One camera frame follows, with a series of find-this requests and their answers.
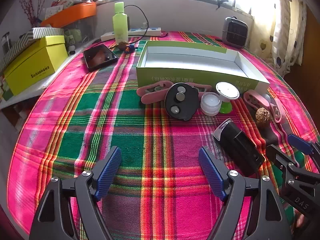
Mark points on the grey small heater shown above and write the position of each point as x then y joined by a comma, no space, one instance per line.
235,33

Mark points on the dried red branches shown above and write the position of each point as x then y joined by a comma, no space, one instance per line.
32,12

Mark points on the light green plastic bottle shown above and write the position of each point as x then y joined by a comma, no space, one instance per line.
120,27

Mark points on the white plug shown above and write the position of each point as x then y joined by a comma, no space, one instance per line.
144,26

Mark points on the green white cardboard box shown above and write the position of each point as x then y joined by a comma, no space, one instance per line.
190,62

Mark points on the pink plastic clip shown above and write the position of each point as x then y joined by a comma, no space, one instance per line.
250,97
280,115
152,97
203,88

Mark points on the person's right hand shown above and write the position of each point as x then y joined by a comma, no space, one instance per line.
300,221

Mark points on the black charger plug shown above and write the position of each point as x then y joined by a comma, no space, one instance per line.
128,23

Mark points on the grey white striped box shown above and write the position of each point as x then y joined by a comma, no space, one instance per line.
42,32

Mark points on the small clear cream jar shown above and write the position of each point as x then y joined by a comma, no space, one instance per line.
210,105

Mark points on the black smartphone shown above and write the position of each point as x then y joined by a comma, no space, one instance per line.
100,56

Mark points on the green jar white lid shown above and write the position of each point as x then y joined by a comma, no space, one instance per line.
227,90

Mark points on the black silver lighter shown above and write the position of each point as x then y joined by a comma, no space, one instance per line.
240,147

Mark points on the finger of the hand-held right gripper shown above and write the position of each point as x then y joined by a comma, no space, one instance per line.
291,180
298,143

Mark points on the pink green plaid tablecloth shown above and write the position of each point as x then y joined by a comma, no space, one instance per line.
150,140

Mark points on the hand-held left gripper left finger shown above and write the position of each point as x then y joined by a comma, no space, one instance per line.
110,170

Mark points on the small brown walnut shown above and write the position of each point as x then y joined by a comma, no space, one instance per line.
122,45

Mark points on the heart print curtain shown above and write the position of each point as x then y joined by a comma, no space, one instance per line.
285,35

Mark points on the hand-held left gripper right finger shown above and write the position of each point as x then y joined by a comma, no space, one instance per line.
211,172

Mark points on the black window latch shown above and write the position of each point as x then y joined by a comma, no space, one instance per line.
221,3

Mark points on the pale green soft object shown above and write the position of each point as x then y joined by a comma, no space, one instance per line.
73,34

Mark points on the large brown walnut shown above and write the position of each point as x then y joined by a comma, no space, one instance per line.
262,116

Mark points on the black round case silver discs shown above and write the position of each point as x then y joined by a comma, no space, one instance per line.
190,105

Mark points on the brown wooden cabinet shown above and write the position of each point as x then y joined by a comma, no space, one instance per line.
311,55

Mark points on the yellow cardboard box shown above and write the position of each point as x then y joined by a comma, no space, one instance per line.
32,67

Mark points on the white power strip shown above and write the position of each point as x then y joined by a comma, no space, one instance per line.
150,31

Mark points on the clear plastic container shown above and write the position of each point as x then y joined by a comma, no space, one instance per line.
85,30

